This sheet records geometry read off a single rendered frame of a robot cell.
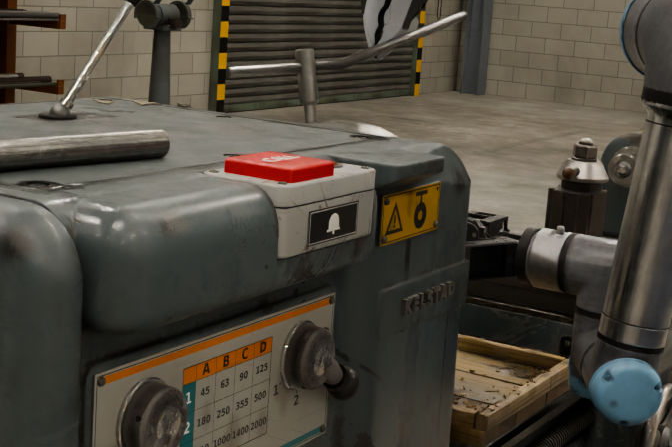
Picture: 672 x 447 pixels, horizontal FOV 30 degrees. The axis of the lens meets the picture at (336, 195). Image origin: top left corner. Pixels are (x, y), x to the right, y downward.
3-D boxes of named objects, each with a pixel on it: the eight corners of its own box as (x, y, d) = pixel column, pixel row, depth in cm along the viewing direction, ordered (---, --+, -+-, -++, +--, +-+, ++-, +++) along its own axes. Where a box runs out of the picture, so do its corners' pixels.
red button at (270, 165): (290, 196, 89) (292, 167, 88) (221, 184, 92) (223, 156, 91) (334, 187, 94) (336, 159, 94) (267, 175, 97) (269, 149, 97)
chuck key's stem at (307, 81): (310, 148, 143) (300, 48, 143) (301, 149, 145) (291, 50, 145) (327, 147, 144) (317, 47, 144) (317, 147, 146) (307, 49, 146)
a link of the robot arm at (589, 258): (642, 322, 147) (650, 251, 145) (553, 304, 152) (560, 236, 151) (661, 309, 153) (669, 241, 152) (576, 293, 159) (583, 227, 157)
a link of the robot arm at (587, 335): (573, 410, 147) (583, 320, 146) (561, 380, 159) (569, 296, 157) (641, 416, 147) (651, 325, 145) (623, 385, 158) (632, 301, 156)
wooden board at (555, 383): (484, 448, 148) (487, 416, 148) (236, 381, 166) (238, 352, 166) (574, 387, 174) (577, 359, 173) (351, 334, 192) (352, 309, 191)
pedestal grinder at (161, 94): (157, 143, 992) (164, -3, 972) (121, 137, 1010) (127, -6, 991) (193, 139, 1032) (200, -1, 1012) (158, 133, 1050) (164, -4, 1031)
